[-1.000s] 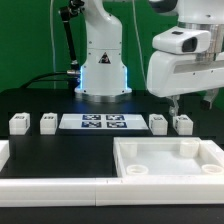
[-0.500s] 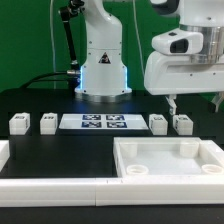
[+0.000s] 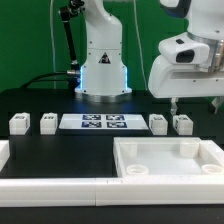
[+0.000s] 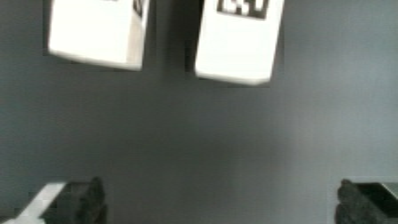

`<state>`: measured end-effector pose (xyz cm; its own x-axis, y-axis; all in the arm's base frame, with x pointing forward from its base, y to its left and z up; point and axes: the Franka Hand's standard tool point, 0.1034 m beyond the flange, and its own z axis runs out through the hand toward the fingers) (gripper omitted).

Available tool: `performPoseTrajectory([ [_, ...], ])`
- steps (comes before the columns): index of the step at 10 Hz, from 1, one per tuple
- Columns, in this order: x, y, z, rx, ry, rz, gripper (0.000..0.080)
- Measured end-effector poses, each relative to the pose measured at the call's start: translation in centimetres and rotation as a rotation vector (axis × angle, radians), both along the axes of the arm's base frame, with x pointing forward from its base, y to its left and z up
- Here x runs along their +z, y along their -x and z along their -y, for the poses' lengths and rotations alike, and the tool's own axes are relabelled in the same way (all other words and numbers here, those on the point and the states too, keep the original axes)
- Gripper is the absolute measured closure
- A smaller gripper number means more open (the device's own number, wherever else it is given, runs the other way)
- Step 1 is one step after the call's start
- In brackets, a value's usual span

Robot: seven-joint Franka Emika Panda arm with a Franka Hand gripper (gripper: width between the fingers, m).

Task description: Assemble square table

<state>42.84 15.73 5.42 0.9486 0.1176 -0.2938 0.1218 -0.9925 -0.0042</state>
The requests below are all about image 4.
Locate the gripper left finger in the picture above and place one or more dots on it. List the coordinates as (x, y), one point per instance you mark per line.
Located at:
(68, 203)

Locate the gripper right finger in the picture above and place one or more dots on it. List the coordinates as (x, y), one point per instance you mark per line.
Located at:
(368, 203)

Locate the white table leg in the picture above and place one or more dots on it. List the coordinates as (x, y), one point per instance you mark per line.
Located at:
(238, 38)
(98, 31)

